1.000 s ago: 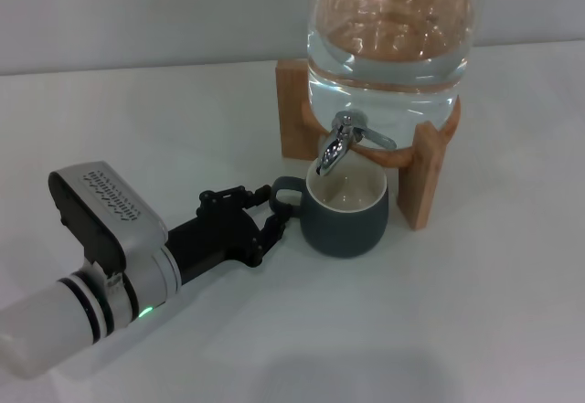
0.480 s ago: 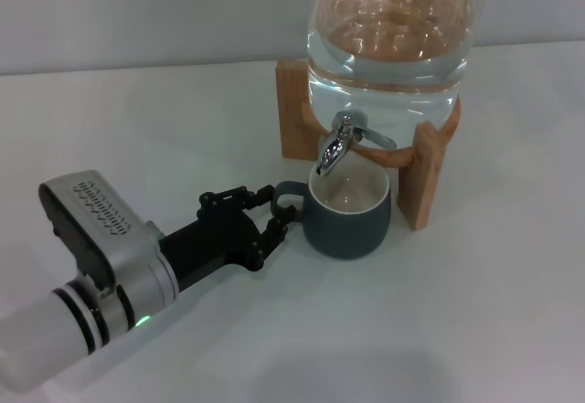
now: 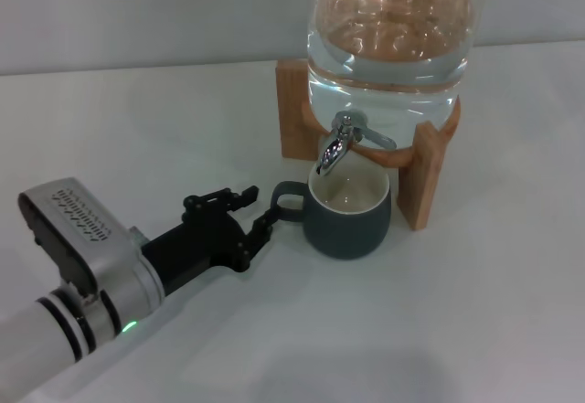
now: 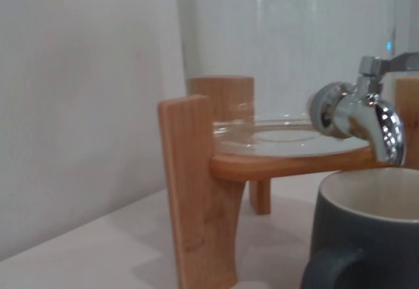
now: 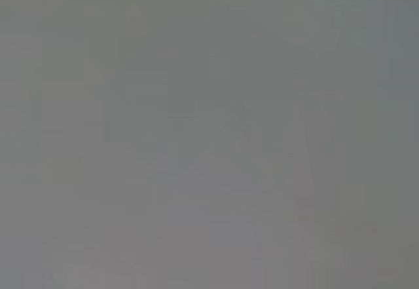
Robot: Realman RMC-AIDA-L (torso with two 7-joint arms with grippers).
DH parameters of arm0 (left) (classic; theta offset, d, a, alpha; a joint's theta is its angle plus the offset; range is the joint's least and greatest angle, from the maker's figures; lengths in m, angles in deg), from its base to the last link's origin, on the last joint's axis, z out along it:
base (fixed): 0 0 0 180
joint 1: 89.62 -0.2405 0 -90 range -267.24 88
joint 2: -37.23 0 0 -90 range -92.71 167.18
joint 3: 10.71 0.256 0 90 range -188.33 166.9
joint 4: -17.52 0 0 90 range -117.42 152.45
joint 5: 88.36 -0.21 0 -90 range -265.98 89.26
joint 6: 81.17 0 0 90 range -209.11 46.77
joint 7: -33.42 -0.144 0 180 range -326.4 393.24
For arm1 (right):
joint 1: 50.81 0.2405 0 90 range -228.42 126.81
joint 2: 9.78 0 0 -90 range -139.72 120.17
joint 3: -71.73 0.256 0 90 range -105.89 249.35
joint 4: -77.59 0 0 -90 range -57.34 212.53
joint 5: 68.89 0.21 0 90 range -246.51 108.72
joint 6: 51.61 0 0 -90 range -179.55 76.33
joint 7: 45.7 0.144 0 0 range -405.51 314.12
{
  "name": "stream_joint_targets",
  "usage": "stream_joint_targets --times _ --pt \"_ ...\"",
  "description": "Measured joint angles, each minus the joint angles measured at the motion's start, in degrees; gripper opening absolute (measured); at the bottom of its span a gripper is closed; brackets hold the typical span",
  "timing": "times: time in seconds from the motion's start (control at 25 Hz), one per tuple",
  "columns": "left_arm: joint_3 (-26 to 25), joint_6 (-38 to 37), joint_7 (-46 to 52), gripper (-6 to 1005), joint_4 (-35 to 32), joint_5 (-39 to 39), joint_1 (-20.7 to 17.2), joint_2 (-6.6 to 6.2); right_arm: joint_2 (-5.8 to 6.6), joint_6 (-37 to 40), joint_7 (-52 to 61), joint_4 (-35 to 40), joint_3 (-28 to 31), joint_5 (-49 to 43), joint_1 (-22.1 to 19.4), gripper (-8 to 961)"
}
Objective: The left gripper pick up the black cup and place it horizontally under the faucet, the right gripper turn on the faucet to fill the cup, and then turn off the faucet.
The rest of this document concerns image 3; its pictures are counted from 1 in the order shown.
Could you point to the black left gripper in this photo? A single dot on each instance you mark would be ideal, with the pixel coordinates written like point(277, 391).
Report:
point(201, 243)

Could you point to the black cup with white interior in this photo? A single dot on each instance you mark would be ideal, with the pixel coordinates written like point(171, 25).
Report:
point(352, 231)

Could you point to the wooden dispenser stand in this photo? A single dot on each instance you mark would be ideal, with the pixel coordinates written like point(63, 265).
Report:
point(425, 179)

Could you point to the glass water dispenser jar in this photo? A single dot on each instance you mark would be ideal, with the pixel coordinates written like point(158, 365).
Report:
point(388, 46)

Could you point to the chrome faucet tap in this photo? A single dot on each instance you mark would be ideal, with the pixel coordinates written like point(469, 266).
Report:
point(338, 145)

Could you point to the grey black wrist camera box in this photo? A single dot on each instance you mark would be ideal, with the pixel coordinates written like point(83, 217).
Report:
point(77, 234)

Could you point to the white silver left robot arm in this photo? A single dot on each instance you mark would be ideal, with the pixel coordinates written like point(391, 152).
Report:
point(68, 330)

